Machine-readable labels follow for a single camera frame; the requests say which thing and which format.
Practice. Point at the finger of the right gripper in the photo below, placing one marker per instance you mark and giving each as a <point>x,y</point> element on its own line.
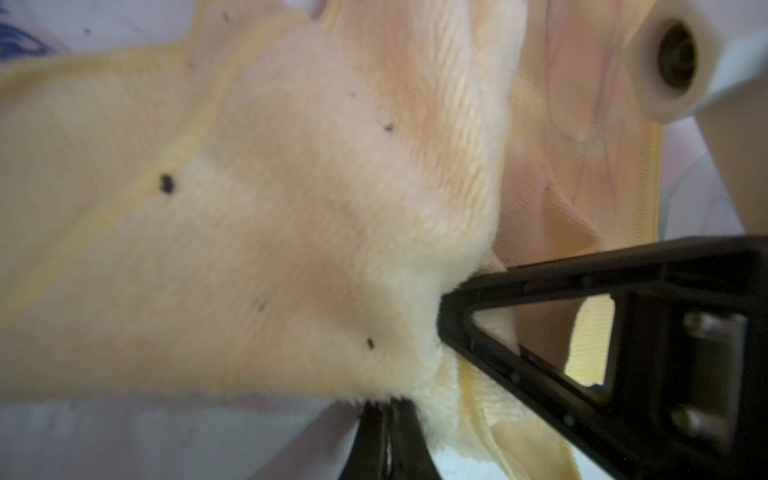
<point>685,389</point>

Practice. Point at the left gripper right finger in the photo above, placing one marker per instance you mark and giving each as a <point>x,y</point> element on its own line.
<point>410,458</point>

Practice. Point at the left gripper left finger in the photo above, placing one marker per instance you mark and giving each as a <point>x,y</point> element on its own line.
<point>368,458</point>

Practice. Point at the yellow document bag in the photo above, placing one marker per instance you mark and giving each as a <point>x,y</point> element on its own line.
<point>583,170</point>

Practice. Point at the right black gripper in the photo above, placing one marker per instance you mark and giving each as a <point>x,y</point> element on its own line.
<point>708,60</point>

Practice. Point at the yellow wiping cloth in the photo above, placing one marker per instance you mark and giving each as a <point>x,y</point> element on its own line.
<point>274,204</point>

